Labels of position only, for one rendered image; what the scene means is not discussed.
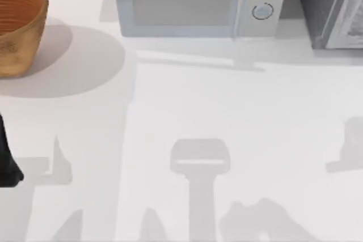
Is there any microwave door handle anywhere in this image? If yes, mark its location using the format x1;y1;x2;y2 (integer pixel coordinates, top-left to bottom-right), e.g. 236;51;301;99
237;0;247;40

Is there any round microwave knob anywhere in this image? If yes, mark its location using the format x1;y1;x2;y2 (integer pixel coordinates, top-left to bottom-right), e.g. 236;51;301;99
251;2;275;21

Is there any microwave oven door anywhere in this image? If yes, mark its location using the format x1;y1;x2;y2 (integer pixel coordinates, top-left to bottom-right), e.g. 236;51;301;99
109;0;250;38

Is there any pale microwave oven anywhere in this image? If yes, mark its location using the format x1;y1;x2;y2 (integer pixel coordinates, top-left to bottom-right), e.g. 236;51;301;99
108;0;292;40

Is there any brown woven basket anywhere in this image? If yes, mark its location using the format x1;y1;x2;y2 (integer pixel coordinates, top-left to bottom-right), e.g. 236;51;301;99
0;0;49;79

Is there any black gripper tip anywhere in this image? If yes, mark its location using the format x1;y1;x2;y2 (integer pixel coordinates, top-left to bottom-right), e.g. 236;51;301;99
0;114;24;188

